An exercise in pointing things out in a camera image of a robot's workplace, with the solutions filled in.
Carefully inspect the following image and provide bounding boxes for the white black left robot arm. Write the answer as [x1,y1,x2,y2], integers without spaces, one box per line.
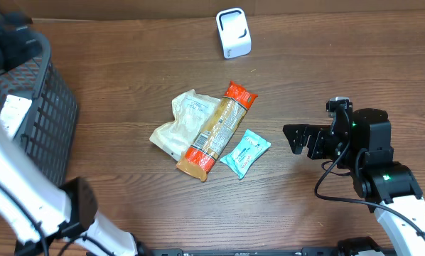
[0,13,150,255]

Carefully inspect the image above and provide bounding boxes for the beige clear plastic pouch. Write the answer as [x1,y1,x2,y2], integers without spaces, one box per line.
[149,89,220,161]

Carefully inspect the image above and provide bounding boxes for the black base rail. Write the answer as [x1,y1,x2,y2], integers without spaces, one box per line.
[148,247,398,256]

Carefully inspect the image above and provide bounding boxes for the orange spaghetti package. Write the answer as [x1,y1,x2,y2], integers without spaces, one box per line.
[176,81,258,182]

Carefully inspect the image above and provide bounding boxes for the white cosmetic tube gold cap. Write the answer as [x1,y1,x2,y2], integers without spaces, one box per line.
[0,95,32,139]

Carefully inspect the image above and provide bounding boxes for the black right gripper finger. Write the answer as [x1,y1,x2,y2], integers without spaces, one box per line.
[289,136,309,154]
[283,124,311,143]

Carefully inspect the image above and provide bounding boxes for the white barcode scanner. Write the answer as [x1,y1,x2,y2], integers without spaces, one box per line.
[215,7,252,59]

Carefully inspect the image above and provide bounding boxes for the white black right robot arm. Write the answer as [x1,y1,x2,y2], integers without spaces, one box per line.
[283,107,425,255]

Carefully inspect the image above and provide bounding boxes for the grey plastic mesh basket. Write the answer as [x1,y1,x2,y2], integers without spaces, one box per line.
[0,33,79,186]

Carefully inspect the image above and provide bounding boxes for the teal wet wipes pack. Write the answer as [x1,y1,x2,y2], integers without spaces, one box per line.
[220,129,271,180]

